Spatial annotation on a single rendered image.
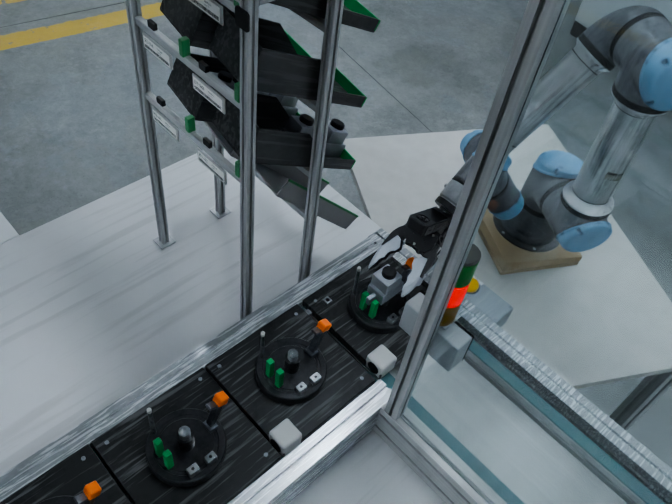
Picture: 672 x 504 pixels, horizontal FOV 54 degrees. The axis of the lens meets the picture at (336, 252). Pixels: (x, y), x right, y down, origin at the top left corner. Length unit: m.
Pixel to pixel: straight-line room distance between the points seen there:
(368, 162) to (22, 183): 1.76
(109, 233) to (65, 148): 1.64
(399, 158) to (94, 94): 2.05
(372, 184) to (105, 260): 0.74
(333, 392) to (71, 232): 0.79
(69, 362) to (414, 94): 2.70
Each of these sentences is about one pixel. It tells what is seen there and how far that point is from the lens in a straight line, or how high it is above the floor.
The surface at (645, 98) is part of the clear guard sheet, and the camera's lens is 0.69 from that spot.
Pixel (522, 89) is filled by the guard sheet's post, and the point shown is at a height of 1.72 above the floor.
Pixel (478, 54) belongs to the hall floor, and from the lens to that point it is 4.24.
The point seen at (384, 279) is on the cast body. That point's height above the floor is 1.08.
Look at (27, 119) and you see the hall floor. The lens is 3.53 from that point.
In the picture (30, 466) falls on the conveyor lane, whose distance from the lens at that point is 1.30.
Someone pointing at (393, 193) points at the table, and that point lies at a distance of 1.84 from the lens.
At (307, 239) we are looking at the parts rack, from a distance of 1.42.
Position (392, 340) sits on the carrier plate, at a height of 0.97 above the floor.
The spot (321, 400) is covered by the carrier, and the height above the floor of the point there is 0.97.
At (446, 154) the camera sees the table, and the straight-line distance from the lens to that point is 2.01.
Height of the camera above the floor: 2.11
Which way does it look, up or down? 49 degrees down
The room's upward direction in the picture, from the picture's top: 10 degrees clockwise
